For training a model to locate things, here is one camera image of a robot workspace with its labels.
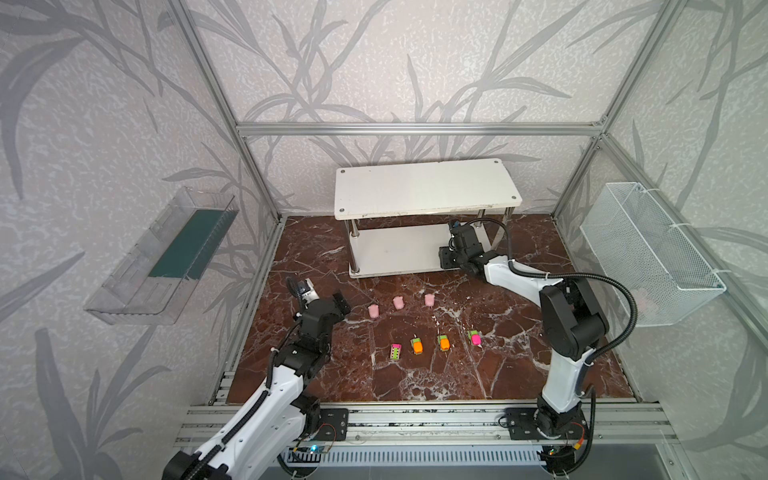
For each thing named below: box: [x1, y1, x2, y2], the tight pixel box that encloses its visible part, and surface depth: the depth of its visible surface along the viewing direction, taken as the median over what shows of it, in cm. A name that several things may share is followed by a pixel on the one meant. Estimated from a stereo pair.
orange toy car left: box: [410, 337, 424, 355], surface depth 86 cm
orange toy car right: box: [437, 334, 451, 352], surface depth 86 cm
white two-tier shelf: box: [334, 158, 523, 278], surface depth 84 cm
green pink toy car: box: [390, 343, 402, 360], surface depth 84 cm
